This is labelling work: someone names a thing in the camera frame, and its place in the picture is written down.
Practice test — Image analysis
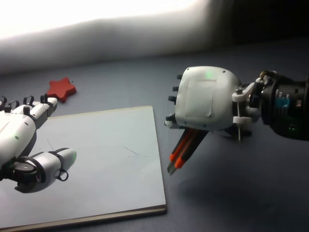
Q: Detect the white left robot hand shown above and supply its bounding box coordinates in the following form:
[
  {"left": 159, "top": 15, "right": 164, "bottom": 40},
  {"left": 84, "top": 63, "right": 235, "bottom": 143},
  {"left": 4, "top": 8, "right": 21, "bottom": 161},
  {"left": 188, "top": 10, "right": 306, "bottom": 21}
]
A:
[{"left": 0, "top": 94, "right": 78, "bottom": 194}]

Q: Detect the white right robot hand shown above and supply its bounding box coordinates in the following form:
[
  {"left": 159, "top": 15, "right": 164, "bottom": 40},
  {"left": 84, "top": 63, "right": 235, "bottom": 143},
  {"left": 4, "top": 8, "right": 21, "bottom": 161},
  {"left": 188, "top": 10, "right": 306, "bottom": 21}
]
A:
[{"left": 165, "top": 65, "right": 242, "bottom": 132}]

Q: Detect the orange black utility knife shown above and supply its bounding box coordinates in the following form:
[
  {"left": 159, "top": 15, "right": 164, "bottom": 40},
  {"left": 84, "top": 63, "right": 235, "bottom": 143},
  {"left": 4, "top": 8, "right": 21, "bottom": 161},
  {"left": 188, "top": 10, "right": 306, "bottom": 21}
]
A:
[{"left": 166, "top": 128, "right": 210, "bottom": 177}]

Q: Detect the red star block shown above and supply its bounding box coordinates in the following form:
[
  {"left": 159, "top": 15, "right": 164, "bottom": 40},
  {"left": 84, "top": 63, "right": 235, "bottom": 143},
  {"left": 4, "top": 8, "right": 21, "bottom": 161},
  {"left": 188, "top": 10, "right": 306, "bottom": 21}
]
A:
[{"left": 46, "top": 76, "right": 78, "bottom": 103}]

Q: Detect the white paper pad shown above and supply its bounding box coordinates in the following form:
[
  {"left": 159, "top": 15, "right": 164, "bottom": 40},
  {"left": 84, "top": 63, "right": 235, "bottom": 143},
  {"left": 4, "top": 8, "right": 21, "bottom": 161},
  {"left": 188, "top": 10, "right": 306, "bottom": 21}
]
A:
[{"left": 0, "top": 104, "right": 168, "bottom": 231}]

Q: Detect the grey table cloth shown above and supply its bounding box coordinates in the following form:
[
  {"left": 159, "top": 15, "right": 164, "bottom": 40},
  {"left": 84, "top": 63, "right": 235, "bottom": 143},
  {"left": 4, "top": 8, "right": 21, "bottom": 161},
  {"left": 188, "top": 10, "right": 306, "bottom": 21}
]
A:
[{"left": 0, "top": 38, "right": 309, "bottom": 232}]

